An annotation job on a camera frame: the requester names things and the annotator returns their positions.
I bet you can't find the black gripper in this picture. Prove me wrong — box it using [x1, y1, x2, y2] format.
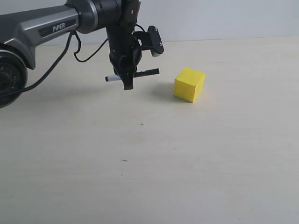
[108, 23, 142, 91]

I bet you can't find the black and white marker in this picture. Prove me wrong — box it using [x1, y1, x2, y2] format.
[105, 68, 160, 82]

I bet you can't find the yellow foam cube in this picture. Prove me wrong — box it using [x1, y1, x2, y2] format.
[173, 68, 206, 103]

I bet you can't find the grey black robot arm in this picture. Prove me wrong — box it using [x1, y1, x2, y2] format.
[0, 0, 142, 107]

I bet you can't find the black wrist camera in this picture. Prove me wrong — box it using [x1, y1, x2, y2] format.
[133, 26, 164, 57]

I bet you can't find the black cable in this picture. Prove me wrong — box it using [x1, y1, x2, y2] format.
[0, 23, 145, 98]

